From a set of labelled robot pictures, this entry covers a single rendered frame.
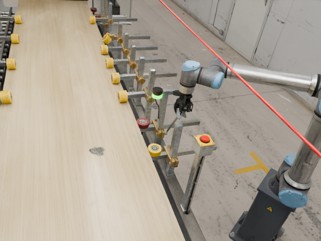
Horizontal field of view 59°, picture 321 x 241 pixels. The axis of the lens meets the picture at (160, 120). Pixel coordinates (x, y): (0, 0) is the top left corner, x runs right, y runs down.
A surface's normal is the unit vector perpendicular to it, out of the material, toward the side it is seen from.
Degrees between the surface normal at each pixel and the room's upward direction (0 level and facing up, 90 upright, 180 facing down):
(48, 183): 0
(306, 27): 90
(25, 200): 0
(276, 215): 90
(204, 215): 0
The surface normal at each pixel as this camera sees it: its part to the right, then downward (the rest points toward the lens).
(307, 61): -0.93, 0.14
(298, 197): -0.36, 0.61
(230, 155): 0.11, -0.78
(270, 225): -0.62, 0.42
